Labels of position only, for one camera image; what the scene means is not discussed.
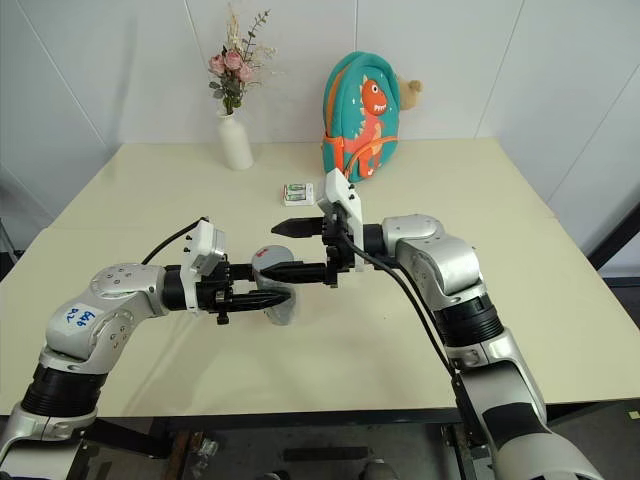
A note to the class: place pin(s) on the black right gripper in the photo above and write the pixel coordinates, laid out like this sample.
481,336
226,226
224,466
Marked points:
334,250

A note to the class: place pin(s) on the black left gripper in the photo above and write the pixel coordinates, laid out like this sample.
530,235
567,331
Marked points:
222,292

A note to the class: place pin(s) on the grey jar lid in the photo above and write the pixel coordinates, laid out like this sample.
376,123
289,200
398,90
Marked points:
275,254

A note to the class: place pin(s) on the clear grey plastic jar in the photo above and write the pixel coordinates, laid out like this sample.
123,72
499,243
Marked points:
286,312

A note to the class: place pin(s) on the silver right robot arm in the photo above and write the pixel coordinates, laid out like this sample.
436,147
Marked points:
450,270

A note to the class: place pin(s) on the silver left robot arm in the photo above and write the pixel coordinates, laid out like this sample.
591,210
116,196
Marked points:
120,295

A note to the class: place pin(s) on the small white green box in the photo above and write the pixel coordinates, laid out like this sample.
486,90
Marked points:
298,194

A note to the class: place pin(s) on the white ceramic vase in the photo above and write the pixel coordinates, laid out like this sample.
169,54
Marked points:
235,145

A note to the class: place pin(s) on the teal dinosaur backpack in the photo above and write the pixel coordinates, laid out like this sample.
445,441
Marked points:
360,115

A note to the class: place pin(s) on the black flat bar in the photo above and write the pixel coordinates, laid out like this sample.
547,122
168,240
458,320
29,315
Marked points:
314,455

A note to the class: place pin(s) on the pink dried flower bouquet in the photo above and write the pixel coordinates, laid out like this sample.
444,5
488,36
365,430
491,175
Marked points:
235,70

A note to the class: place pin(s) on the brown plush toy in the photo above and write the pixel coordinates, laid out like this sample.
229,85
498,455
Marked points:
411,92

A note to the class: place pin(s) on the dark rounded shape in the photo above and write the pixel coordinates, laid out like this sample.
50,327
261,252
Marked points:
380,471

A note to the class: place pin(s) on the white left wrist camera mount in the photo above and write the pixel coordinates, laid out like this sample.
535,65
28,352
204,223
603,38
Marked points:
207,247

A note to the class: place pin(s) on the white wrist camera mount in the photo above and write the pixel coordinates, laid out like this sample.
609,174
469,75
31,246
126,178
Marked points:
345,197
207,247

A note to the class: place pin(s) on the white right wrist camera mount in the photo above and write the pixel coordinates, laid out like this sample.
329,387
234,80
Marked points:
345,197

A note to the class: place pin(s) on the black metal table frame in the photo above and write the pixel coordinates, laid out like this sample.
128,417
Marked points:
300,422

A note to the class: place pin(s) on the black metal side frame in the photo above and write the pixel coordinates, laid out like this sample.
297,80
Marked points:
616,255

